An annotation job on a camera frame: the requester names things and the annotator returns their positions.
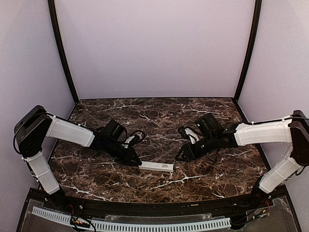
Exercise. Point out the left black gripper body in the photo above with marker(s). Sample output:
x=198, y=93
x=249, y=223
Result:
x=128, y=154

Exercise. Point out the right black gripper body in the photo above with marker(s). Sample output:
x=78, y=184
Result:
x=191, y=150

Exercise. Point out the white remote control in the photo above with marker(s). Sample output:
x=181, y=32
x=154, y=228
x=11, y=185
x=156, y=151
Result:
x=154, y=166

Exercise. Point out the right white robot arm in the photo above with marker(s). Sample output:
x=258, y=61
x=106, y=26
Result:
x=293, y=129

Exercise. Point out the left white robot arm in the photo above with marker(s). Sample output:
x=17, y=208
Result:
x=38, y=124

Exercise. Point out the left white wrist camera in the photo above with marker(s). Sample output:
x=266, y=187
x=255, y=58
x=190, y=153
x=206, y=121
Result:
x=131, y=140

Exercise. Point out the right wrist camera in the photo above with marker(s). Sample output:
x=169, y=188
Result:
x=188, y=134

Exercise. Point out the black front rail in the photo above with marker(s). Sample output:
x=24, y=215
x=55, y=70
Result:
x=98, y=208

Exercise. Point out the right white cable duct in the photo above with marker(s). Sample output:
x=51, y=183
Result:
x=103, y=226

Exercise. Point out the white cable duct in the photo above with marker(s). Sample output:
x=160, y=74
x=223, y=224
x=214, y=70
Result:
x=103, y=226
x=54, y=216

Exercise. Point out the left white cable duct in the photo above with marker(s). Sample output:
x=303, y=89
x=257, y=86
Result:
x=54, y=216

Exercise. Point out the right black frame post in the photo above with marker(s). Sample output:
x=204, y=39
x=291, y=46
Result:
x=249, y=50

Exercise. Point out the black frame post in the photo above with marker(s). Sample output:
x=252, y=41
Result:
x=61, y=50
x=249, y=50

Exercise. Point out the left black frame post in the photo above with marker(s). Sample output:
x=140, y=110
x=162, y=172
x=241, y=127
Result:
x=61, y=50

